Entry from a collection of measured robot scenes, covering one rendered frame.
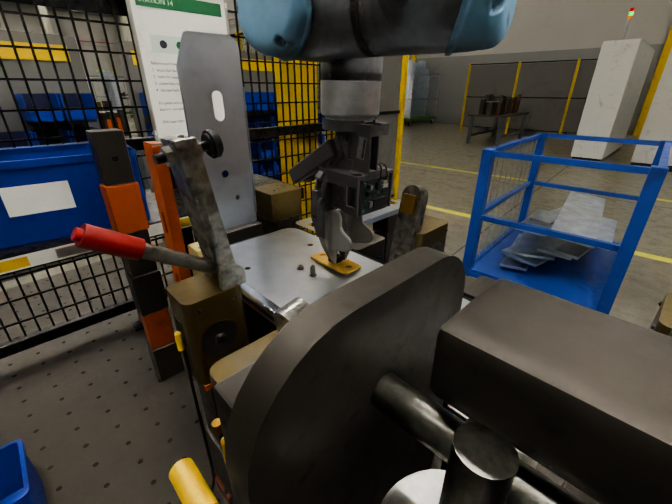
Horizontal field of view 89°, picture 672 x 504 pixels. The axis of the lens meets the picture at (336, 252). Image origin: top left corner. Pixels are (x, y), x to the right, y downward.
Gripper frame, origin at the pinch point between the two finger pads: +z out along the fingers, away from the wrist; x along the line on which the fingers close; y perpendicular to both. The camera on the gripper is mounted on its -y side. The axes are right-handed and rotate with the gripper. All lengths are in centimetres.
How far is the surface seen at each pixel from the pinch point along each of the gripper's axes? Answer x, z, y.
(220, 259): -19.7, -6.1, 1.6
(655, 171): 171, 8, 25
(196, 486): -32.3, -7.9, 24.1
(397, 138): 282, 27, -193
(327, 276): -3.6, 2.3, 1.8
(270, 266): -7.9, 2.5, -6.9
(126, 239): -27.9, -10.6, 0.4
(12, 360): -45, 34, -58
